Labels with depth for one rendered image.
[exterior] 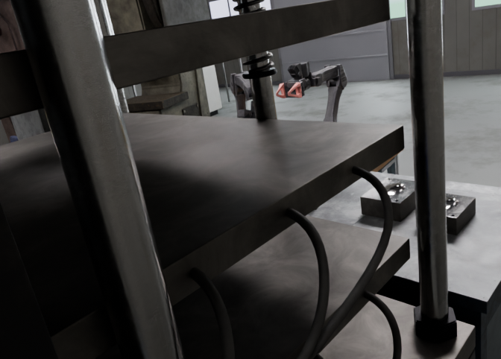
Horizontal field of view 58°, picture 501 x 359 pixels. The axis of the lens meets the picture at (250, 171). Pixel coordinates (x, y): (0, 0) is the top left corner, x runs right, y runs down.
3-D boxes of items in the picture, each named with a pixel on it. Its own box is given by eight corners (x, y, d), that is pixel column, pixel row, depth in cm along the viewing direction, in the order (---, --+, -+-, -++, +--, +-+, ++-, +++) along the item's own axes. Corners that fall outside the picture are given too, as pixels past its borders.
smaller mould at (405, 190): (388, 194, 177) (386, 176, 175) (425, 199, 167) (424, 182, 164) (361, 214, 164) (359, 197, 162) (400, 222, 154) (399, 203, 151)
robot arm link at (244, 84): (262, 86, 230) (243, 68, 255) (246, 89, 228) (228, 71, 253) (264, 107, 237) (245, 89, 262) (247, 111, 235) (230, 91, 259)
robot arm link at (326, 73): (315, 74, 210) (345, 62, 232) (299, 76, 216) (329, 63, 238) (318, 100, 214) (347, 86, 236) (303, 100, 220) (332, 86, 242)
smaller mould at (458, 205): (436, 207, 160) (436, 191, 158) (476, 213, 151) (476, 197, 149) (415, 227, 149) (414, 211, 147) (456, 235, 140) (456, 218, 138)
